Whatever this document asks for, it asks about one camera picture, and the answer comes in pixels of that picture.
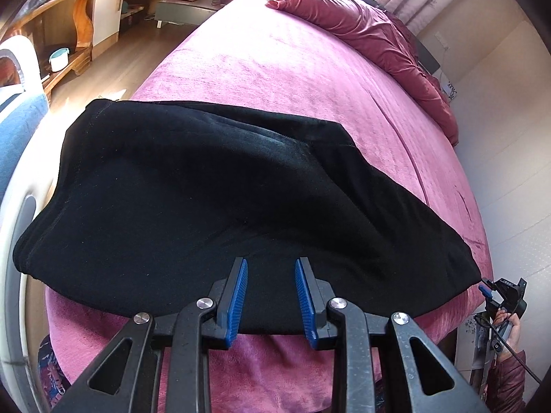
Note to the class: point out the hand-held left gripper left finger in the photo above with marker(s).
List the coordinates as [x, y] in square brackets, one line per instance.
[236, 305]

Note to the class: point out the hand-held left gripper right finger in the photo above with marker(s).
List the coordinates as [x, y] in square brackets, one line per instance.
[306, 305]

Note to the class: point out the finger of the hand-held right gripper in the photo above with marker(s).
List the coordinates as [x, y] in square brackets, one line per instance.
[487, 289]

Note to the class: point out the black pants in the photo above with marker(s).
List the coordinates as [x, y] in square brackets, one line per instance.
[193, 202]

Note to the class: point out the person's right forearm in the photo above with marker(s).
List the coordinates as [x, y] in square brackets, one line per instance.
[508, 383]

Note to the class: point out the person's right hand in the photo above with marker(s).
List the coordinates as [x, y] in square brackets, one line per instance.
[501, 318]

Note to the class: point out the floral patterned cloth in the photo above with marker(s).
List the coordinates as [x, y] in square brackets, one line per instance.
[51, 374]

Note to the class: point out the white floral nightstand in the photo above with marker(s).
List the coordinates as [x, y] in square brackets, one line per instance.
[450, 90]

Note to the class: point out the pink bed with blanket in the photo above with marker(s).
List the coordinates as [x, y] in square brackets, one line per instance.
[280, 64]

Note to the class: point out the dark red duvet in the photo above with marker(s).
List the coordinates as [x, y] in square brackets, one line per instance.
[366, 26]

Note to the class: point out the grey white nightstand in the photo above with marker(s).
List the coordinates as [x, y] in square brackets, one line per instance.
[189, 8]

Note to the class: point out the white cabinet door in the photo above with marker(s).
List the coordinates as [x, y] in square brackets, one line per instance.
[114, 4]

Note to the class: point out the wooden shelf desk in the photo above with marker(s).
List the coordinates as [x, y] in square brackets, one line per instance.
[51, 21]

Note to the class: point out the wall socket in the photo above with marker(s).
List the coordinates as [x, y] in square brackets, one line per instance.
[441, 39]

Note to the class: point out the blue chair with white frame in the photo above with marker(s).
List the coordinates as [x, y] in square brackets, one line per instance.
[17, 124]

